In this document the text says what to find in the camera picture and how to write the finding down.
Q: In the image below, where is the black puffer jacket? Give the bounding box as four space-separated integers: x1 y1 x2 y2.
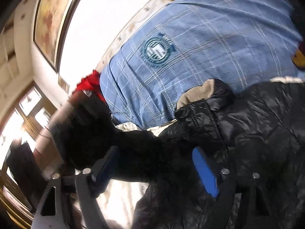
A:
50 79 304 228

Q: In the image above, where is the white floral duvet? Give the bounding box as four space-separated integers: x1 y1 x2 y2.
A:
96 119 176 228

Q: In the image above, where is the red cloth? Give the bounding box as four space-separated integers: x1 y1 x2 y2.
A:
72 70 106 103

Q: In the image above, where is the dark maroon garment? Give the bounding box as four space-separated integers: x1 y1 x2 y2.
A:
292 49 305 70

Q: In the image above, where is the blue plaid quilt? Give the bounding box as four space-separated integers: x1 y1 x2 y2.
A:
100 0 304 129

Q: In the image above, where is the framed painting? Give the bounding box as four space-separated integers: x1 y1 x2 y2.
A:
33 0 80 72

